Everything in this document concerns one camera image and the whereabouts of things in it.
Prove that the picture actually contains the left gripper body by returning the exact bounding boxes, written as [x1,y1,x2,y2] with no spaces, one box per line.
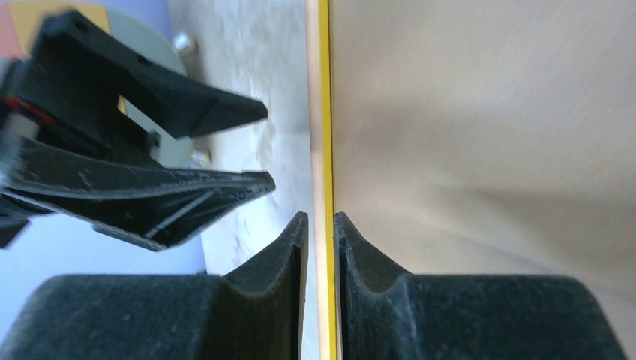
[1,55,158,246]

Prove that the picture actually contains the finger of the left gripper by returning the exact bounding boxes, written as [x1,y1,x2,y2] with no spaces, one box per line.
[31,10,269,139]
[1,137,276,251]

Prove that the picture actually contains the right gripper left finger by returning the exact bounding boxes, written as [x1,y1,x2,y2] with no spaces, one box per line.
[1,212,309,359]

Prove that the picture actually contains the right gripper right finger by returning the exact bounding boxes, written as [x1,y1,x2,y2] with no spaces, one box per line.
[334,212,626,359]

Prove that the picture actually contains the brown cardboard backing board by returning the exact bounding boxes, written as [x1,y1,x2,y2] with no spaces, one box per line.
[330,1,635,359]

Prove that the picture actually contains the yellow picture frame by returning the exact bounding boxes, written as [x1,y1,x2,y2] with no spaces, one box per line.
[304,1,343,359]

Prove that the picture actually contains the white cylinder with coloured face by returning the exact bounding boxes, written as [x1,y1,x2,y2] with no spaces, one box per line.
[1,10,216,175]

